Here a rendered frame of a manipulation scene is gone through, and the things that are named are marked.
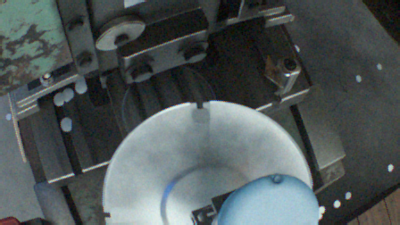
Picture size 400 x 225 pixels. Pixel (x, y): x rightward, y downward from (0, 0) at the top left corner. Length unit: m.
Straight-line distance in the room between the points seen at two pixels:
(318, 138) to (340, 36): 0.87
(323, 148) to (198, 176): 0.27
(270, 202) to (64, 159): 0.52
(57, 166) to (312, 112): 0.44
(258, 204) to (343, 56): 1.38
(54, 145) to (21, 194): 0.76
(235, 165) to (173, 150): 0.08
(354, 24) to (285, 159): 1.10
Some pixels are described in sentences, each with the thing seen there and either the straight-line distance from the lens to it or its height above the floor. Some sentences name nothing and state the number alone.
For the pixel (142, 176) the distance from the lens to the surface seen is 0.76.
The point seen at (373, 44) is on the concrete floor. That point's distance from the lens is 1.83.
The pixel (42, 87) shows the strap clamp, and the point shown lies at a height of 0.76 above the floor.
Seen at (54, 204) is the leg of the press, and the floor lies 0.64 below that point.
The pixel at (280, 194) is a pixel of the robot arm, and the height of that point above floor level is 1.15.
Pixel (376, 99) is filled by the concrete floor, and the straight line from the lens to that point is 1.75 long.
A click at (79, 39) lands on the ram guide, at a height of 1.08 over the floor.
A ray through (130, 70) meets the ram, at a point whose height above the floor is 0.94.
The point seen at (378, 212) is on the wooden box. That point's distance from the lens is 1.29.
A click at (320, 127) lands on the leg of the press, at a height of 0.64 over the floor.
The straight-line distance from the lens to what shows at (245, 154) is 0.77.
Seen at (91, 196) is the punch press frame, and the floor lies 0.65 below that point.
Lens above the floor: 1.53
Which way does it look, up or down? 73 degrees down
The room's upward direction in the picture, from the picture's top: 11 degrees clockwise
